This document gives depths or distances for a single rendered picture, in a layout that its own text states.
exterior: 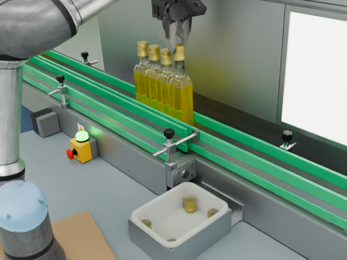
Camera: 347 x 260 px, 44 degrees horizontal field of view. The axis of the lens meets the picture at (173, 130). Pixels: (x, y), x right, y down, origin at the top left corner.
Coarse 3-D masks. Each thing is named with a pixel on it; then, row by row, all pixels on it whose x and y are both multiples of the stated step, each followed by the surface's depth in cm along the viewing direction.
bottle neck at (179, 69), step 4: (176, 64) 128; (180, 64) 128; (184, 64) 129; (176, 68) 129; (180, 68) 128; (184, 68) 130; (176, 72) 130; (180, 72) 129; (184, 72) 130; (180, 76) 130
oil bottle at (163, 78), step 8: (160, 72) 135; (168, 72) 134; (160, 80) 135; (168, 80) 133; (160, 88) 136; (168, 88) 134; (160, 96) 138; (168, 96) 135; (160, 104) 139; (168, 104) 136; (168, 112) 138
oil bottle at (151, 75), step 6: (150, 72) 137; (156, 72) 137; (150, 78) 138; (150, 84) 139; (150, 90) 140; (156, 90) 139; (150, 96) 142; (156, 96) 140; (150, 102) 143; (156, 102) 141; (156, 108) 142
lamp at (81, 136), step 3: (78, 132) 153; (81, 132) 153; (84, 132) 153; (78, 135) 151; (81, 135) 151; (84, 135) 152; (87, 135) 153; (78, 138) 151; (81, 138) 151; (84, 138) 152; (87, 138) 153; (78, 141) 152; (81, 141) 152; (84, 141) 152
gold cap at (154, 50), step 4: (152, 44) 137; (156, 44) 136; (152, 48) 134; (156, 48) 134; (152, 52) 135; (156, 52) 135; (152, 56) 135; (156, 56) 135; (152, 60) 136; (156, 60) 136
